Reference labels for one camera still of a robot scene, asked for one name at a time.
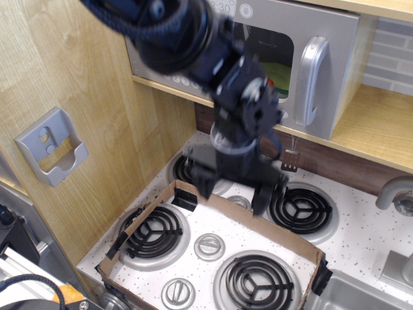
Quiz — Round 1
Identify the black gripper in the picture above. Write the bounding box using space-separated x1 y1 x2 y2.
183 129 288 216

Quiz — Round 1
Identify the grey toy microwave door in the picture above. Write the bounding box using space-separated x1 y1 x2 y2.
124 0 361 140

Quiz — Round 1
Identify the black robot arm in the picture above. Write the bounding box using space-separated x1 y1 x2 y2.
84 1 288 216

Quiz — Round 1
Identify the middle small grey knob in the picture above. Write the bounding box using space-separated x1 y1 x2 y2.
227 195 252 211

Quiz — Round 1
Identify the back left black burner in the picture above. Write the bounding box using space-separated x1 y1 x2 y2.
166 154 233 196

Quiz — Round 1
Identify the black burner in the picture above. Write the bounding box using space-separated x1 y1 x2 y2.
212 250 301 310
166 154 233 196
119 203 190 272
263 182 339 245

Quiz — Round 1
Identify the hanging silver spatula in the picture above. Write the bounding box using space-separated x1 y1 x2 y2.
281 136 300 172

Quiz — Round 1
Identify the centre grey stove knob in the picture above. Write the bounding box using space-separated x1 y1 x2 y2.
194 233 226 262

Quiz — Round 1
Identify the grey stove knob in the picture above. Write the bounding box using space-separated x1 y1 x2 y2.
161 278 196 310
194 233 226 262

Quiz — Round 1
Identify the back right black burner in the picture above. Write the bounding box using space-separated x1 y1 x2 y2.
263 182 339 245

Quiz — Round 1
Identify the front left black burner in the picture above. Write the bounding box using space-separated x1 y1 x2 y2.
119 203 190 272

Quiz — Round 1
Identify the front right black burner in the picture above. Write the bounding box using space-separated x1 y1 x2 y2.
212 250 301 310

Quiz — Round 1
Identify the front grey stove knob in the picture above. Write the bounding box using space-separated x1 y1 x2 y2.
161 278 196 310

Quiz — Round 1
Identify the silver toy sink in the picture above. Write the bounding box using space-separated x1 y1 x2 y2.
304 249 412 309

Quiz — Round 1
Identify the wooden shelf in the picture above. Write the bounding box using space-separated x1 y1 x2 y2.
132 74 413 174

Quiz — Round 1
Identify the grey toy faucet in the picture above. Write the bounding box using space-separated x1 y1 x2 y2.
376 176 412 217

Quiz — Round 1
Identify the grey oven front knob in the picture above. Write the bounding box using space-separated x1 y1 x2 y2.
103 292 130 310

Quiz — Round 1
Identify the cardboard frame on stove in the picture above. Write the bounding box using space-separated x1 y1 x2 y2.
97 181 330 309

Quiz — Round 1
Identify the grey wall phone holder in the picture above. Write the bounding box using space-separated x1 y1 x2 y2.
14 107 89 187

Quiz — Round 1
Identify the black braided cable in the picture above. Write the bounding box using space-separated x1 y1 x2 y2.
0 273 67 310

